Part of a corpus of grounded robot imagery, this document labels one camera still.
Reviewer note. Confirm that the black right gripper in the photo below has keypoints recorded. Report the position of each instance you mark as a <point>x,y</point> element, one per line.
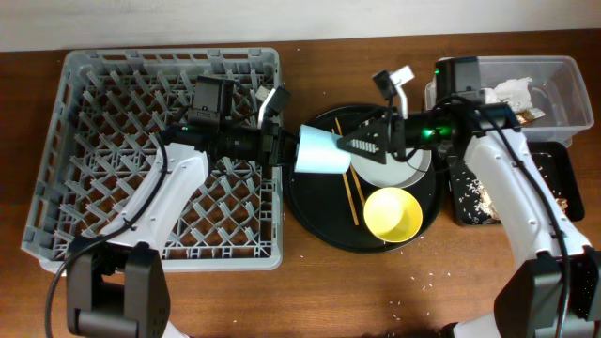
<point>366,131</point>

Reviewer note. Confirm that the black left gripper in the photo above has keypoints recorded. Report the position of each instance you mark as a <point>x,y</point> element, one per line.
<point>277,132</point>

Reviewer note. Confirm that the blue cup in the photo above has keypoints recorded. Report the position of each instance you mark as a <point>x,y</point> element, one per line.
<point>318,153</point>

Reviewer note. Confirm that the yellow bowl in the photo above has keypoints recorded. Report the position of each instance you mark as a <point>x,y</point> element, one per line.
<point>393,215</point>

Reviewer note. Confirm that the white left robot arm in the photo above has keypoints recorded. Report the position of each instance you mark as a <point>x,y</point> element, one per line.
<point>116,284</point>

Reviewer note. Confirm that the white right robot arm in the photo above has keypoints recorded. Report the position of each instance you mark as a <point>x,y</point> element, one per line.
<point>555,291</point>

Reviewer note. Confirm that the crumpled white paper waste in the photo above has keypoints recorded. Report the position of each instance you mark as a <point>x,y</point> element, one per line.
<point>514,92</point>

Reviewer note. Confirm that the grey plastic dishwasher rack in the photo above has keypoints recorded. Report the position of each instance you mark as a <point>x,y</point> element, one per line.
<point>101,143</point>

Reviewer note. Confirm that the clear plastic waste bin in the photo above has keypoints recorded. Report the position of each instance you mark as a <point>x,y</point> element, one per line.
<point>559,95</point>

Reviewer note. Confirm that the wooden chopstick right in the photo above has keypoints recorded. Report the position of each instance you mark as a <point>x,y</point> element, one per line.
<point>352,169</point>

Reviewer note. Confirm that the wooden chopstick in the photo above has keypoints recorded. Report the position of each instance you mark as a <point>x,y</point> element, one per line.
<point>352,169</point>
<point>346,183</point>

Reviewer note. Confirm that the white plate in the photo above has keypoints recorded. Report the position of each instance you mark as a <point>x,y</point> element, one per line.
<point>393,173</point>

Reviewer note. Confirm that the wooden chopstick left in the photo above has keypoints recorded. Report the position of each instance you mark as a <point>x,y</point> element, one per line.
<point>346,183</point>

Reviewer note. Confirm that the round black tray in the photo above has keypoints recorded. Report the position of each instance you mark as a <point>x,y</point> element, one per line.
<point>319,201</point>

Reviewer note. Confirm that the black rectangular bin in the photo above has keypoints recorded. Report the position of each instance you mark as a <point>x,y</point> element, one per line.
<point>546,153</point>

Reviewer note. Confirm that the food scraps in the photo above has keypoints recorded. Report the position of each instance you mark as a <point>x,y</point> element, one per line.
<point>473,205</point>

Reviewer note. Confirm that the gold foil wrapper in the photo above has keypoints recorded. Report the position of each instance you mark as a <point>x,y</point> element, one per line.
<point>526,116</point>

